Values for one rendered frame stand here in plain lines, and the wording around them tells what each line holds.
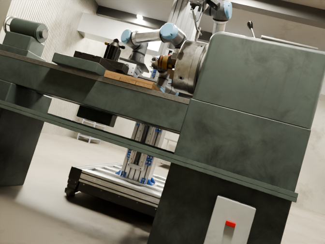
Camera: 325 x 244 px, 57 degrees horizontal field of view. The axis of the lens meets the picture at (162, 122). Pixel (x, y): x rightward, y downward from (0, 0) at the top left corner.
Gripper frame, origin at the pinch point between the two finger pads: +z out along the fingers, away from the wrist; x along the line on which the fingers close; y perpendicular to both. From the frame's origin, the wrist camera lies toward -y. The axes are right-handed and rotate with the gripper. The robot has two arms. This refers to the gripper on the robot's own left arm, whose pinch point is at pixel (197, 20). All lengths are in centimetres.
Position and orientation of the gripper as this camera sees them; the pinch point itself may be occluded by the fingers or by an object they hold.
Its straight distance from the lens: 173.8
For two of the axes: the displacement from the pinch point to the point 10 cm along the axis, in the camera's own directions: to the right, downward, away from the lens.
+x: -1.4, -3.7, -9.2
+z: -3.4, 8.9, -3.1
